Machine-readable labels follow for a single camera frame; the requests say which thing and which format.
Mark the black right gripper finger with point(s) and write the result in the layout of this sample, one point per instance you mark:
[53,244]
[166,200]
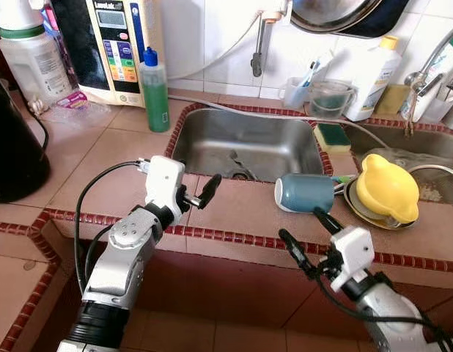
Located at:
[328,220]
[296,251]

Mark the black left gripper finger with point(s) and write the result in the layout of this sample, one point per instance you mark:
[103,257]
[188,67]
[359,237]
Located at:
[210,191]

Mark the blue cup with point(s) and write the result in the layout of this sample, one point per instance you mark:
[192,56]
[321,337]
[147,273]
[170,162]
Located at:
[303,193]

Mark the yellow plastic bowl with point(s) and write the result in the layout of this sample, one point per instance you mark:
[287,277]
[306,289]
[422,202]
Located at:
[388,187]

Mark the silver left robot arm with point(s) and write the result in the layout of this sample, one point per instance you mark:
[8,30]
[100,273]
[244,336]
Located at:
[120,257]

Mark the steel spoon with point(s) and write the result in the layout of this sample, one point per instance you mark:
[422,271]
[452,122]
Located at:
[342,188]

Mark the green and white toothbrush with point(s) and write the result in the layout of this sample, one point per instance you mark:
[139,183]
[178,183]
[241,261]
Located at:
[344,178]

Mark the stainless steel sink basin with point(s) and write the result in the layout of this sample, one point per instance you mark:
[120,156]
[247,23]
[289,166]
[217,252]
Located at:
[263,147]
[424,141]

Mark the green and yellow sponge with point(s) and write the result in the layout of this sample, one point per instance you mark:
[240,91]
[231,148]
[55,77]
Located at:
[333,136]

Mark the green dish soap bottle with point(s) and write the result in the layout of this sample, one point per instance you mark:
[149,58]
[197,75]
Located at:
[155,99]

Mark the steel strainer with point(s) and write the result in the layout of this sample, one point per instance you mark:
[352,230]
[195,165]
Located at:
[435,191]

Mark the clear measuring jug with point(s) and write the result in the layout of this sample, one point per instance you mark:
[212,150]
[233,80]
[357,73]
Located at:
[330,103]

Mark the crumpled clear plastic bag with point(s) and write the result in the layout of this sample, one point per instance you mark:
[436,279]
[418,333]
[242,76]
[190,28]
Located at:
[432,158]

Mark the clear toothbrush cup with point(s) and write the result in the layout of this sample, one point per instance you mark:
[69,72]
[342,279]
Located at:
[294,95]

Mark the clear plastic wrapper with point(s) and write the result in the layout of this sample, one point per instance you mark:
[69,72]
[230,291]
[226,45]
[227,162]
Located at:
[80,117]

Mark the white bottle yellow cap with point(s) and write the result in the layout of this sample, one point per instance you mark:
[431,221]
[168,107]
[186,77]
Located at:
[373,81]

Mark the blue toothbrush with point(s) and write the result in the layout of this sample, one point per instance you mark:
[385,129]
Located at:
[312,73]

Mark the pink packet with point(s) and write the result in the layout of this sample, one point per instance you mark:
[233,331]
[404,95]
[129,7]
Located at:
[72,100]

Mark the white plastic cup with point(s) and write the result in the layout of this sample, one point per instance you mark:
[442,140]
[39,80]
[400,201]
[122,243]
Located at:
[439,111]

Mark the chrome sink faucet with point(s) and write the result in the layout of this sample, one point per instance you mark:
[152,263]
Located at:
[417,79]

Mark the cream water ionizer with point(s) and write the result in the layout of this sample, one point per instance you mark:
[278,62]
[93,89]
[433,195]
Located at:
[113,44]

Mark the white bottle green cap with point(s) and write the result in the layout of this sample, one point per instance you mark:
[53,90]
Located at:
[446,73]

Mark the large white plastic jug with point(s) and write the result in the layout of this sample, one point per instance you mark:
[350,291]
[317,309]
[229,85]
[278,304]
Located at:
[36,70]

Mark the hanging steel wok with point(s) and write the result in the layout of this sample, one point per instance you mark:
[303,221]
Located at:
[329,11]

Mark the hanging black frying pan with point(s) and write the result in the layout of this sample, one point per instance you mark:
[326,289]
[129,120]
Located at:
[388,18]

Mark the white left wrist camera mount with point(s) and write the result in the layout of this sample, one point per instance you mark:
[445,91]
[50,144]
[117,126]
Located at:
[166,183]

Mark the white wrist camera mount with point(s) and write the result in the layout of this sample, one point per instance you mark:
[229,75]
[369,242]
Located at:
[166,183]
[352,248]

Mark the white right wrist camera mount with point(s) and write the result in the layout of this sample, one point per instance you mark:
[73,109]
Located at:
[352,248]

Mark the grey wall tap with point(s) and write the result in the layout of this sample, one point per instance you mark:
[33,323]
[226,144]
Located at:
[257,51]

